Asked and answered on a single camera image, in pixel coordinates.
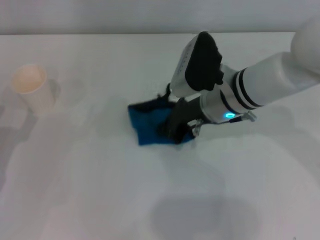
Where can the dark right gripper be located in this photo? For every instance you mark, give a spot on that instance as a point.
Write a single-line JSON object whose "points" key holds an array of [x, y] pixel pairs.
{"points": [[183, 112]]}

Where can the blue rag with black trim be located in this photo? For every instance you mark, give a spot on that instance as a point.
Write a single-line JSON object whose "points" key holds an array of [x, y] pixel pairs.
{"points": [[145, 122]]}

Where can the white paper cup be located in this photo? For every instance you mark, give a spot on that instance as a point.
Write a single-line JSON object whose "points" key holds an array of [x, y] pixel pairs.
{"points": [[32, 85]]}

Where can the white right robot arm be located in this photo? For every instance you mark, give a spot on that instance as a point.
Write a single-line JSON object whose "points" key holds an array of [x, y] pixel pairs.
{"points": [[270, 80]]}

